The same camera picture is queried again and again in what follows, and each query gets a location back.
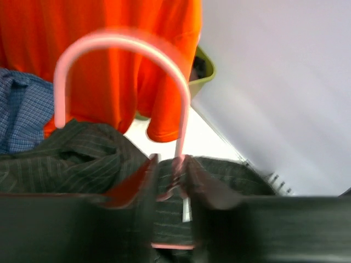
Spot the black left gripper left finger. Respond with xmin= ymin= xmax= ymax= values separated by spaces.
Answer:
xmin=1 ymin=155 xmax=158 ymax=262

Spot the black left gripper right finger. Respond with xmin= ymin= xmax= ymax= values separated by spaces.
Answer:
xmin=185 ymin=157 xmax=350 ymax=262

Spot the dark pinstriped shirt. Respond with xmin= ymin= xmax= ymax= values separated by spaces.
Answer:
xmin=0 ymin=117 xmax=278 ymax=263

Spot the blue small-check shirt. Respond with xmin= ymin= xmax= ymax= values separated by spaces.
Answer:
xmin=1 ymin=68 xmax=54 ymax=154

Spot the pink wire hanger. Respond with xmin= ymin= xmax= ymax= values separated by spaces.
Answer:
xmin=53 ymin=28 xmax=197 ymax=250

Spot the black garment in bin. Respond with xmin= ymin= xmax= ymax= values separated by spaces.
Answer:
xmin=189 ymin=56 xmax=206 ymax=82

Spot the green plastic bin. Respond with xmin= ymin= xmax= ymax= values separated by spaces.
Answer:
xmin=135 ymin=45 xmax=216 ymax=120

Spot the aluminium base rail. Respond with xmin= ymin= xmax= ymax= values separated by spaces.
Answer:
xmin=239 ymin=155 xmax=294 ymax=196

